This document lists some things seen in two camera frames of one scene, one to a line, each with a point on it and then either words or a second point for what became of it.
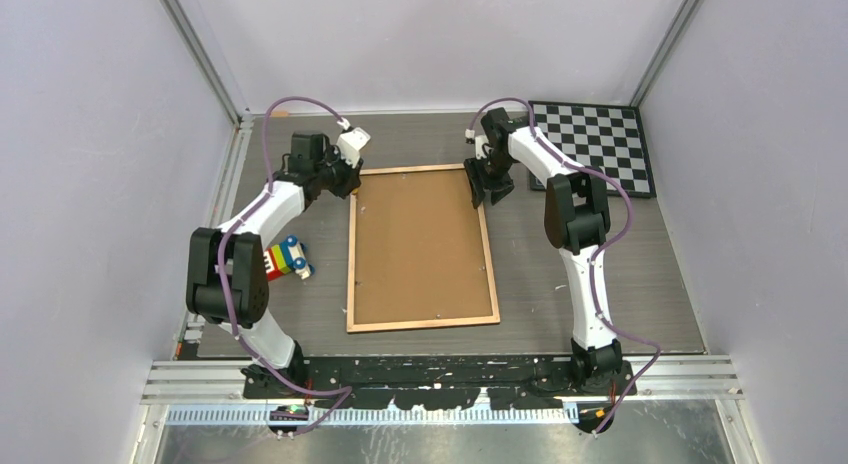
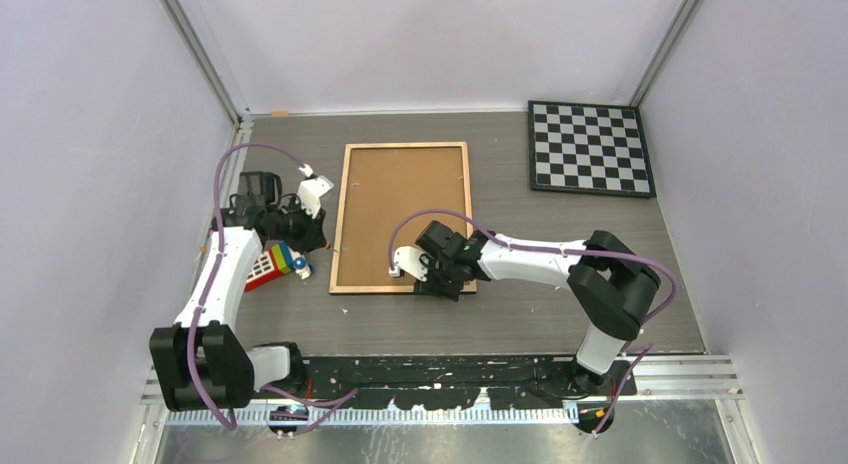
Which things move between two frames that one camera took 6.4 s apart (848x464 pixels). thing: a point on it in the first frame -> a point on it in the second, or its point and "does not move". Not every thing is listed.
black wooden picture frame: x=351 y=327 -> x=473 y=287
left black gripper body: x=338 y=176 -> x=295 y=227
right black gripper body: x=497 y=166 -> x=442 y=282
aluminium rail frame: x=220 y=380 does not move
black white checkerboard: x=606 y=136 does not move
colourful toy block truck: x=285 y=257 does not move
